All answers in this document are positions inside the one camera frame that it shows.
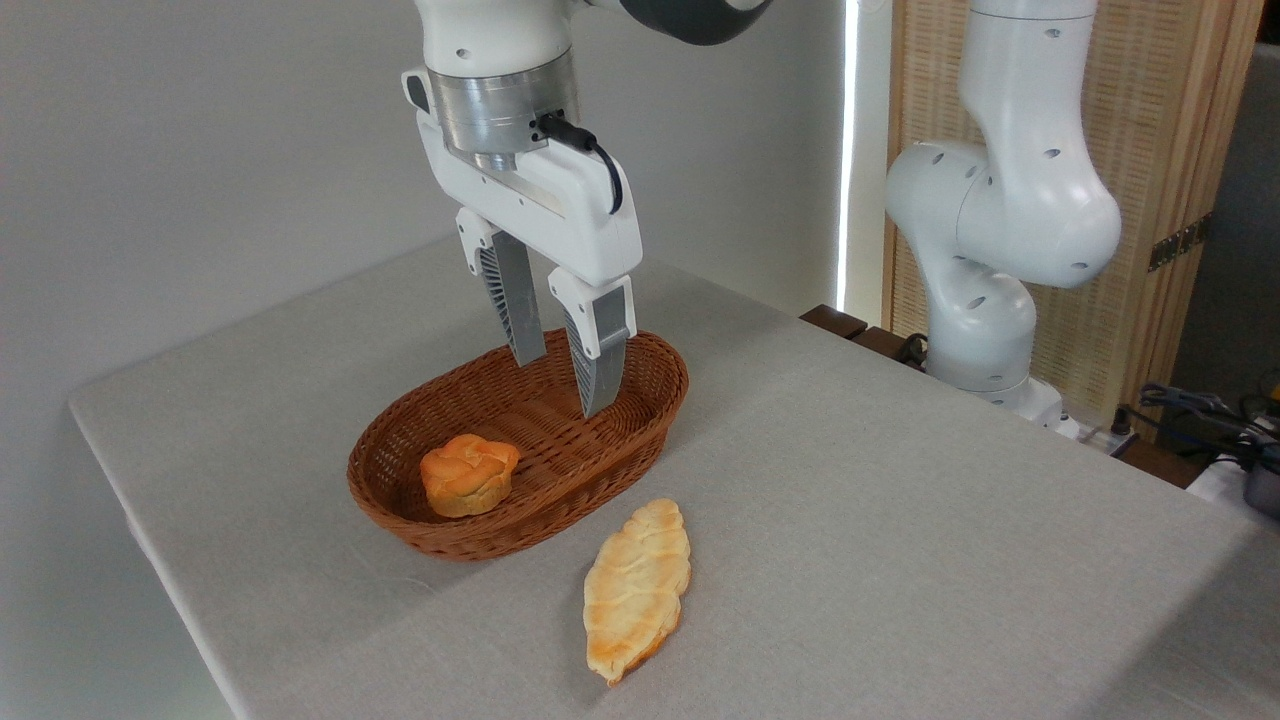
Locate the grey round container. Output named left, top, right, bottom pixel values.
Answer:
left=1243, top=464, right=1280, bottom=520

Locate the blue and black cable bundle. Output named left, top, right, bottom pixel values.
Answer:
left=1138, top=382, right=1280, bottom=473

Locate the long bread loaf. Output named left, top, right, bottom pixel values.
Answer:
left=583, top=499, right=693, bottom=687

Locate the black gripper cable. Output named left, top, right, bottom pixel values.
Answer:
left=537, top=113, right=624, bottom=216

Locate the black screen hinge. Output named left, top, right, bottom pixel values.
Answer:
left=1148, top=213, right=1213, bottom=273

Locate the grey tablecloth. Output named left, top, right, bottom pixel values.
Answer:
left=68, top=232, right=1280, bottom=720

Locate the brown wicker basket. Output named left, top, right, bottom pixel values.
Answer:
left=347, top=329, right=690, bottom=562

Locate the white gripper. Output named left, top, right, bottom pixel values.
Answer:
left=417, top=110, right=644, bottom=419

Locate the round golden bread roll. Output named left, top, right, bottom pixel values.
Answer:
left=420, top=434, right=522, bottom=519

